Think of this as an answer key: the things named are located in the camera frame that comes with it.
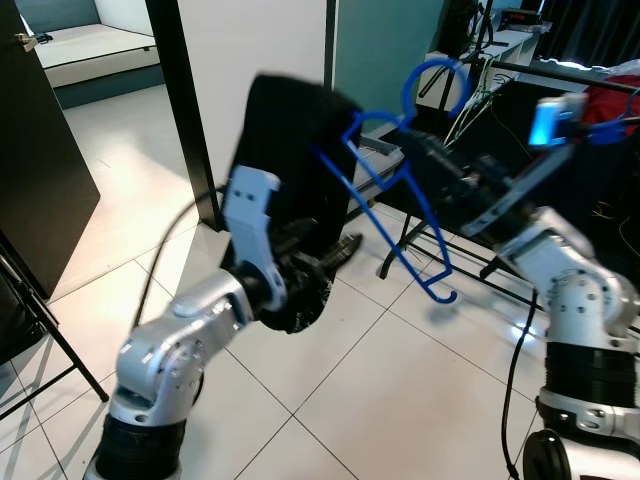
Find blue wire clothes hanger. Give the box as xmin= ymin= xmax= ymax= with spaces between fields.
xmin=311 ymin=56 xmax=474 ymax=305

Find black garment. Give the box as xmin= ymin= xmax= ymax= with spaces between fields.
xmin=229 ymin=71 xmax=367 ymax=337

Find teal glass door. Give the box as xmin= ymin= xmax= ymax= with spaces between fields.
xmin=330 ymin=0 xmax=452 ymax=122

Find black hanging clothes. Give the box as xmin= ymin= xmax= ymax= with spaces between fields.
xmin=520 ymin=85 xmax=640 ymax=253

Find red hanging garment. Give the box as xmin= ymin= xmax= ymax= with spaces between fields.
xmin=579 ymin=71 xmax=640 ymax=137

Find dark brown door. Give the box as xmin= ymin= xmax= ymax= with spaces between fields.
xmin=0 ymin=0 xmax=104 ymax=302

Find white bed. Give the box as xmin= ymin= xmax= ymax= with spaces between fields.
xmin=34 ymin=21 xmax=162 ymax=92

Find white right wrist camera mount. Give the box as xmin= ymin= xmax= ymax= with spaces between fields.
xmin=464 ymin=94 xmax=592 ymax=237

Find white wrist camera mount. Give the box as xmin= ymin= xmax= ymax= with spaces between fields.
xmin=221 ymin=166 xmax=287 ymax=312
xmin=464 ymin=94 xmax=592 ymax=237

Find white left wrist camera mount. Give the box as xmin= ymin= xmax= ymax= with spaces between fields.
xmin=221 ymin=166 xmax=287 ymax=312

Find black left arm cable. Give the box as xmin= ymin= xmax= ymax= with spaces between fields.
xmin=129 ymin=184 xmax=232 ymax=332

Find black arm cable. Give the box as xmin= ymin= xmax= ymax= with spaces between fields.
xmin=499 ymin=288 xmax=542 ymax=480
xmin=129 ymin=184 xmax=232 ymax=332

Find black door frame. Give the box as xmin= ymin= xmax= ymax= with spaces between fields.
xmin=145 ymin=0 xmax=227 ymax=232

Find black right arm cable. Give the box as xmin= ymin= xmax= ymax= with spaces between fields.
xmin=499 ymin=288 xmax=542 ymax=480

